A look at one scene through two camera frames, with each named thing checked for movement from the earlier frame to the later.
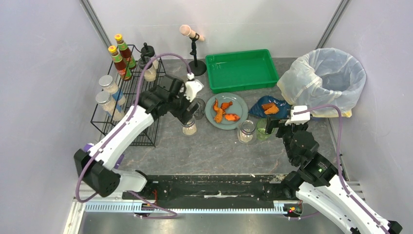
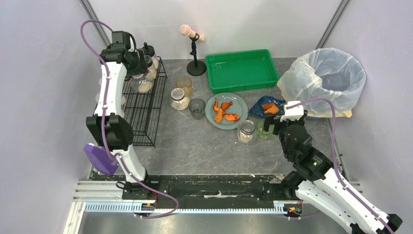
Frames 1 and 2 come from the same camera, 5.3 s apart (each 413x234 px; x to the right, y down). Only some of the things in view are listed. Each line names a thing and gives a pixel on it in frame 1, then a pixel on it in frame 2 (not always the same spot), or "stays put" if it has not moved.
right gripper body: [279, 128] stays put
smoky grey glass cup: [199, 113] stays put
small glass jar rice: [190, 128] -> [142, 87]
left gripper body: [186, 107] -> [140, 64]
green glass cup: [261, 126] stays put
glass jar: [247, 132] stays put
